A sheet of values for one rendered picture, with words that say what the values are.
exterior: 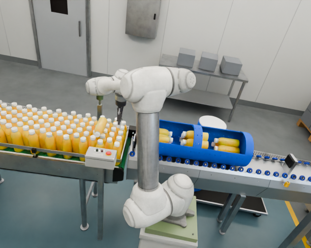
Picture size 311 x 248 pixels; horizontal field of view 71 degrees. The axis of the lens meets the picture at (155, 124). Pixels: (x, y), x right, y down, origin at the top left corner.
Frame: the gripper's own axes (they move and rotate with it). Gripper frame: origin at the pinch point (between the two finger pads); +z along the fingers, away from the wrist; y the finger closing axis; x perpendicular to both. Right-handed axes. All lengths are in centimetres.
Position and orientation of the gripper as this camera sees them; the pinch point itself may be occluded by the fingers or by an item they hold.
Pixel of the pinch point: (119, 123)
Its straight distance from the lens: 164.3
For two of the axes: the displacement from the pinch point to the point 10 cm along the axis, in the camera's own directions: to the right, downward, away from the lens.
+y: 0.4, -5.5, 8.4
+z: -1.6, 8.2, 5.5
